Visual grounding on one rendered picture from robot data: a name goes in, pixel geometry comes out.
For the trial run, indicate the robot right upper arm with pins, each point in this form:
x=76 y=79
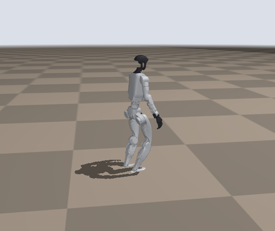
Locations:
x=144 y=80

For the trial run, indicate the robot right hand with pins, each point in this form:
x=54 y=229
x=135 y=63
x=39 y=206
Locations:
x=159 y=120

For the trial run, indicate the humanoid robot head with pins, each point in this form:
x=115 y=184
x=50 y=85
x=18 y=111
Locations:
x=141 y=59

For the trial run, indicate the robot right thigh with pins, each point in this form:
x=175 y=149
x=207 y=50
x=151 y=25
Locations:
x=142 y=120

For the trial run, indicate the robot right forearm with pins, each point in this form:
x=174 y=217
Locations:
x=152 y=106

